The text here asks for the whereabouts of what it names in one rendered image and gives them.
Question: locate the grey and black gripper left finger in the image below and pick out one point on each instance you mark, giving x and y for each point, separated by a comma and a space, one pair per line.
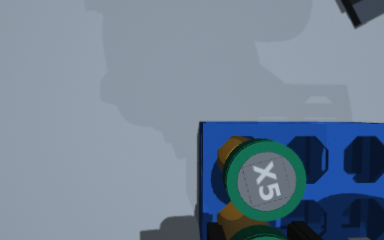
215, 231

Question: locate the blue tube rack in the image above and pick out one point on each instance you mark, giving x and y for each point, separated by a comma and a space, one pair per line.
343, 183

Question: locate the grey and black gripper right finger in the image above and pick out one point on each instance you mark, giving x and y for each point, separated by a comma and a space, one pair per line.
298, 230

